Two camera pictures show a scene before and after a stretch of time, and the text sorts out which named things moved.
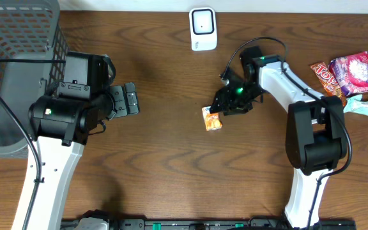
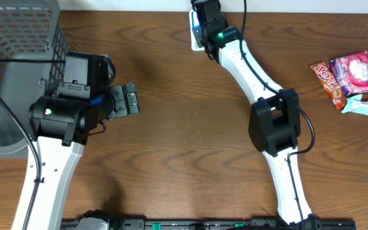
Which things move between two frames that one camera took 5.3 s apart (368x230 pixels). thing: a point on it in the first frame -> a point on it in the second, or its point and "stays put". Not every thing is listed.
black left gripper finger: x=119 y=100 stays put
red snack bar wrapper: x=328 y=81 stays put
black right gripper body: x=232 y=99 -> x=208 y=46
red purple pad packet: x=356 y=73 stays put
